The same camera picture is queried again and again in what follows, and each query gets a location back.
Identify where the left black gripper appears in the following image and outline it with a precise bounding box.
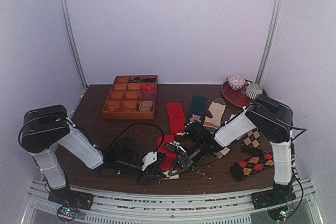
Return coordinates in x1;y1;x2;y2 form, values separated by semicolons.
116;158;166;185

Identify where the red sock with beige toe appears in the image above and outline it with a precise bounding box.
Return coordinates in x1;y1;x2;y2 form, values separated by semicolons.
158;135;180;179

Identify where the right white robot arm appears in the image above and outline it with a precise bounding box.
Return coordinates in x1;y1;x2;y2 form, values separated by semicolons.
164;95;293;204

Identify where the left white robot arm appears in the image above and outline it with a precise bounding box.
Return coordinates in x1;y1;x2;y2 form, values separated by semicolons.
18;104;166;205

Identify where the beige brown sock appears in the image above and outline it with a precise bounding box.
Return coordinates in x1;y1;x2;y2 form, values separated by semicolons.
215;114;237;159

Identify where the teal reindeer sock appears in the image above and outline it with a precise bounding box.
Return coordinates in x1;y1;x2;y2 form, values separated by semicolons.
185;95;207;127

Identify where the beige striped sock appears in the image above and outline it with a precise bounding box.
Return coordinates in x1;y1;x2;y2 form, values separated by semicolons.
203;98;226;132

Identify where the black orange argyle sock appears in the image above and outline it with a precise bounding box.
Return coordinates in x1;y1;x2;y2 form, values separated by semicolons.
229;150;275;182

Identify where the beige rolled sock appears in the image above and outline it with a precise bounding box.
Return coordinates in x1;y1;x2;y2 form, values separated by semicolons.
139;101;154;112

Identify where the beige argyle sock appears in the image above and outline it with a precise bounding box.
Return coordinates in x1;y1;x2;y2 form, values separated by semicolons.
240;129;261;151

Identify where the red rolled sock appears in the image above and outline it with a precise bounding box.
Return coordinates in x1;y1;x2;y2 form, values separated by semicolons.
141;83;156;92

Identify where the wooden compartment tray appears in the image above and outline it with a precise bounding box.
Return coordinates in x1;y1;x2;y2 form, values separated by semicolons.
102;75;158;120

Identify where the red round plate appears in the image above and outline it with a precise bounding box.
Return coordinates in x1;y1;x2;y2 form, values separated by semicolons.
222;80;252;108

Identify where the black striped rolled sock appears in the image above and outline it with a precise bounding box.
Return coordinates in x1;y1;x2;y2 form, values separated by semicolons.
129;77;142;83

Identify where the white patterned bowl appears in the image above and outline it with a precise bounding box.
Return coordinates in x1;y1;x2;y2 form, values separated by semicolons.
227;75;246;90

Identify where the striped grey cup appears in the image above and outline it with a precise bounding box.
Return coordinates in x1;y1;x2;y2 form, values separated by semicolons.
246;82;263;100

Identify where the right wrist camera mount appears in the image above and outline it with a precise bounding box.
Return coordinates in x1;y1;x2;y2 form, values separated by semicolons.
165;141;186;153

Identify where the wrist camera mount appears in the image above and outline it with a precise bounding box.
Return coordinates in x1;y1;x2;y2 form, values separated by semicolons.
141;152;158;172
165;141;186;153

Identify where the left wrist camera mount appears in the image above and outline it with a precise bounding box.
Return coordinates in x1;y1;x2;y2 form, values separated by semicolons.
141;152;158;172

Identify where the left black cable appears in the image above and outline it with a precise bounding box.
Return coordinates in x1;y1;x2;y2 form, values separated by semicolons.
104;122;165;154

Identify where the black cable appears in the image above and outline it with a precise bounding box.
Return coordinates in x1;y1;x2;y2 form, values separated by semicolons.
285;126;308;209
104;122;165;154

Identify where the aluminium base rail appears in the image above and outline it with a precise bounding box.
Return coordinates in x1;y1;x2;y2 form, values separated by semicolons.
18;179;327;223

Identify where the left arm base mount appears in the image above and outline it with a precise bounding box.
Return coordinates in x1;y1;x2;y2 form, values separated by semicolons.
48;190;93;222

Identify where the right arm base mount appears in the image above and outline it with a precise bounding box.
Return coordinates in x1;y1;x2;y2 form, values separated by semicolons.
251;184;296;222

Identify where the right black cable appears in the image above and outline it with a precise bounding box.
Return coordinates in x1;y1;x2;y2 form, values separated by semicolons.
285;126;308;209

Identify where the right aluminium frame post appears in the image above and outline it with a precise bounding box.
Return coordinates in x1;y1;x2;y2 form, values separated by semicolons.
255;0;283;85

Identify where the aluminium frame post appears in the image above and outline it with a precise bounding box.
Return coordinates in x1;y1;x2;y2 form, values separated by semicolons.
60;0;88;90
255;0;283;85

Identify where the left aluminium frame post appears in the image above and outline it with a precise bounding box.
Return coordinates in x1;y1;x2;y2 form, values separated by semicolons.
60;0;88;90

